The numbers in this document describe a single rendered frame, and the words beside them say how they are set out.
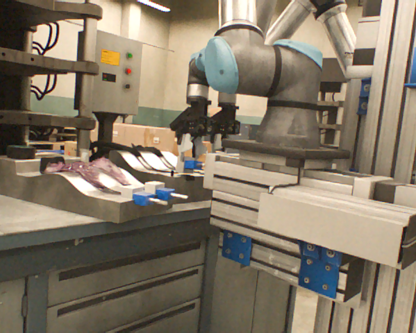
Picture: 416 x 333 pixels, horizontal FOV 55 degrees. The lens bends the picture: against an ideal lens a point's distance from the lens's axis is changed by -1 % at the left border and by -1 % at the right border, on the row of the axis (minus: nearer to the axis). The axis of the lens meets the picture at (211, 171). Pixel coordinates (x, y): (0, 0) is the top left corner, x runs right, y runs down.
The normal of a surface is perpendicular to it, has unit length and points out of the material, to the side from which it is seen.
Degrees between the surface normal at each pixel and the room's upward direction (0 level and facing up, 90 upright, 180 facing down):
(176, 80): 90
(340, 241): 90
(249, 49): 67
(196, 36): 90
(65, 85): 90
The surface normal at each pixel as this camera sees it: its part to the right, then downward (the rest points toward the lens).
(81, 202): -0.43, 0.07
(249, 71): 0.21, 0.34
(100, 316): 0.73, 0.15
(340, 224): -0.67, 0.03
